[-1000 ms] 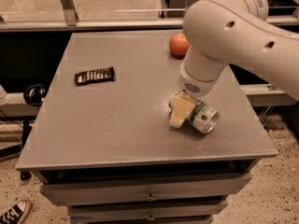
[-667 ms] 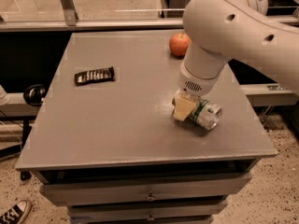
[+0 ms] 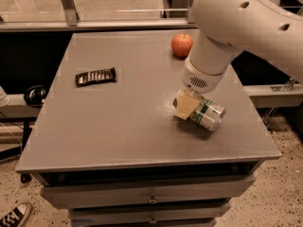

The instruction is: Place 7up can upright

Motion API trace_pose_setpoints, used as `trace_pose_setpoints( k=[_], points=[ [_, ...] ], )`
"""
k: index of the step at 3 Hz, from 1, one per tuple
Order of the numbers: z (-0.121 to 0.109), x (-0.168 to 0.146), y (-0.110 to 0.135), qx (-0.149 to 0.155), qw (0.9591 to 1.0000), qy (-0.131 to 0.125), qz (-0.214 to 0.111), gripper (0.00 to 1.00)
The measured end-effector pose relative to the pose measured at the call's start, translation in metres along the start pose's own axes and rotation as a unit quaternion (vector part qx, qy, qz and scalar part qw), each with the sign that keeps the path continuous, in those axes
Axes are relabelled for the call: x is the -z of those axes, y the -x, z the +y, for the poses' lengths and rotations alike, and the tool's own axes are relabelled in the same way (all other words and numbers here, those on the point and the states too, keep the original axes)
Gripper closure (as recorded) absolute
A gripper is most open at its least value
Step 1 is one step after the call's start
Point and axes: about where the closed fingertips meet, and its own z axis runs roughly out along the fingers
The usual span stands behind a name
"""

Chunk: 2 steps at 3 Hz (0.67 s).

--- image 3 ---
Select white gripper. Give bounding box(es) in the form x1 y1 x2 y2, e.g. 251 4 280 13
174 58 227 120

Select white green 7up can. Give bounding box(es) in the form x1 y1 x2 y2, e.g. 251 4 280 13
177 89 225 131

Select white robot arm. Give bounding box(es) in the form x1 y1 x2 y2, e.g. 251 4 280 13
174 0 303 120

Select red apple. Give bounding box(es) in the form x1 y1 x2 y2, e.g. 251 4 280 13
171 33 193 58

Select grey side ledge right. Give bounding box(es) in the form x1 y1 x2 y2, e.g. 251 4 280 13
243 84 303 108

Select black snack bar wrapper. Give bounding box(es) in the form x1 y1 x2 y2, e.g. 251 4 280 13
75 67 116 87

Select grey drawer cabinet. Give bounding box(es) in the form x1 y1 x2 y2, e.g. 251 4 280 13
15 28 282 227

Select top drawer with knob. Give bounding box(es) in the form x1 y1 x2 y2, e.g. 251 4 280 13
41 174 255 209

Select drawer with knob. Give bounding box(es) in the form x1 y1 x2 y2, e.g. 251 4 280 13
69 201 230 227
41 174 255 209

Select metal clamp on ledge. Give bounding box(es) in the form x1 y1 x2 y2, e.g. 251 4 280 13
271 78 295 92

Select black headphones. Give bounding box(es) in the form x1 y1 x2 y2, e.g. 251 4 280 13
24 85 46 108

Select grey side shelf left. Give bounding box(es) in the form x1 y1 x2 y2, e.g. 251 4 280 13
0 95 40 119

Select black white sneaker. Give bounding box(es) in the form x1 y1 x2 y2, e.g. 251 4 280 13
0 202 32 227

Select metal window rail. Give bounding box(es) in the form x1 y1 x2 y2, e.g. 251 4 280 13
0 19 196 32

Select left metal bracket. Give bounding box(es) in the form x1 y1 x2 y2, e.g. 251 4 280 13
61 0 80 26

